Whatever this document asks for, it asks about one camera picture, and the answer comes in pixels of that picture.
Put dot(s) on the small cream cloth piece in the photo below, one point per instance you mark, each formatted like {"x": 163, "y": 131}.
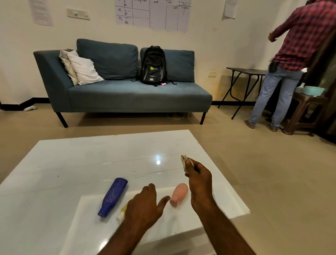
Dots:
{"x": 183, "y": 158}

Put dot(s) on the white object on floor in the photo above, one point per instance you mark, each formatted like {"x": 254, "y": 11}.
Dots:
{"x": 30, "y": 108}

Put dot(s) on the white wall socket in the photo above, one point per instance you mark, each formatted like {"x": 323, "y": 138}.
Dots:
{"x": 212, "y": 74}

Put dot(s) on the person's left forearm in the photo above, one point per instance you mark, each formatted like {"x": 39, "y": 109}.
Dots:
{"x": 126, "y": 239}

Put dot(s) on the person's right hand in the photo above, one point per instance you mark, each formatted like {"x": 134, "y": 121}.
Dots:
{"x": 200, "y": 186}

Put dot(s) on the black belt device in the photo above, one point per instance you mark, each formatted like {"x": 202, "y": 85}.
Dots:
{"x": 273, "y": 66}

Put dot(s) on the white pillow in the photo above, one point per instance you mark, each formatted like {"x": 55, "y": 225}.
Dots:
{"x": 65, "y": 61}
{"x": 84, "y": 69}

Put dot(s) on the round item under sofa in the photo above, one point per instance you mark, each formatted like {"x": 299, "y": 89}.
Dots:
{"x": 175, "y": 115}

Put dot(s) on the white paper sheet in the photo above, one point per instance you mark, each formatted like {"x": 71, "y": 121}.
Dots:
{"x": 230, "y": 9}
{"x": 40, "y": 11}

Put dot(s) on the person's left thumb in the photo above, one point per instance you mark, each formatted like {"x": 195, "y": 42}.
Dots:
{"x": 163, "y": 204}

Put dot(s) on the blue plastic bottle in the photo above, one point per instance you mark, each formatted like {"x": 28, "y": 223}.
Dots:
{"x": 112, "y": 197}

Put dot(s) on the black backpack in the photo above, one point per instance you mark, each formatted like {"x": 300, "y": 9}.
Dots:
{"x": 153, "y": 65}

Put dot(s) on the teal plastic basin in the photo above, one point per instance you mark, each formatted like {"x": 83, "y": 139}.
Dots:
{"x": 313, "y": 91}

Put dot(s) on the person's left hand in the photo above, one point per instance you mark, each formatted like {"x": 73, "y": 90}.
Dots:
{"x": 143, "y": 210}

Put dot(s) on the pink plastic bottle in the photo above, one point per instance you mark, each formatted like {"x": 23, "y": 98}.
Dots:
{"x": 179, "y": 194}

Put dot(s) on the person's right forearm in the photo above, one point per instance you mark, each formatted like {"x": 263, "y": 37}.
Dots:
{"x": 220, "y": 231}

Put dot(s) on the brown plastic stool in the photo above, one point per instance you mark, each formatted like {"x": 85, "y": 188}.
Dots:
{"x": 307, "y": 102}

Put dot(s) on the yellow and white tube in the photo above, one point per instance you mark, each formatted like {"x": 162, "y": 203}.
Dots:
{"x": 121, "y": 214}

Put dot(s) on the person's right fingers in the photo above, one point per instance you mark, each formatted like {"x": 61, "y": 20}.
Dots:
{"x": 194, "y": 168}

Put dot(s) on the black folding table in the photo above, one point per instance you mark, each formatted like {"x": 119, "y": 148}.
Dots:
{"x": 249, "y": 71}

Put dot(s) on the white wall switch board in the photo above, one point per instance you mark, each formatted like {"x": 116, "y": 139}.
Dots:
{"x": 77, "y": 14}

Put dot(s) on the large paper wall chart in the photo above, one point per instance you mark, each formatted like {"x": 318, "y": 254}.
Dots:
{"x": 157, "y": 13}

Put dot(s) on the blue fabric sofa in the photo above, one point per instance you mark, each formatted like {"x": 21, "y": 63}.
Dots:
{"x": 131, "y": 97}

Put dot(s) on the blue sofa back cushion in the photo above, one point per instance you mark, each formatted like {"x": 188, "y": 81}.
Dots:
{"x": 110, "y": 57}
{"x": 181, "y": 65}

